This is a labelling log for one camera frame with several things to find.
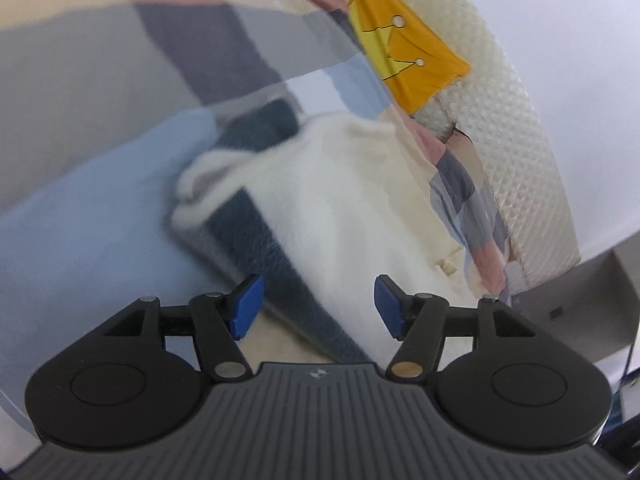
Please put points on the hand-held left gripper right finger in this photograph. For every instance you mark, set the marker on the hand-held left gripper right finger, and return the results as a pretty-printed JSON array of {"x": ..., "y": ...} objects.
[{"x": 391, "y": 306}]

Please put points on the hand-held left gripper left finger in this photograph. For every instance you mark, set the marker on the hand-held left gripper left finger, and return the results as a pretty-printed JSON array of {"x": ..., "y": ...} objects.
[{"x": 248, "y": 305}]

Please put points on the white fluffy sweater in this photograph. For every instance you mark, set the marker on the white fluffy sweater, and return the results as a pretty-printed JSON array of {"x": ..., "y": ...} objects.
[{"x": 340, "y": 200}]

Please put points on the grey wardrobe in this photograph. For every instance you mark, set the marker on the grey wardrobe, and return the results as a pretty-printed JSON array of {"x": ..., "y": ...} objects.
[{"x": 590, "y": 320}]

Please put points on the cream quilted headboard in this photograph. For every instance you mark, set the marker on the cream quilted headboard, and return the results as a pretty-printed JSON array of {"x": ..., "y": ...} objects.
[{"x": 515, "y": 135}]

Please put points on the yellow crown print pillow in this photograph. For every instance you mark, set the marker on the yellow crown print pillow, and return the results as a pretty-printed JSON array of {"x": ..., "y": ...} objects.
[{"x": 415, "y": 50}]

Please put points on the patchwork blanket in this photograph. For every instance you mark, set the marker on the patchwork blanket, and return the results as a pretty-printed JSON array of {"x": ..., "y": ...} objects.
[{"x": 75, "y": 85}]

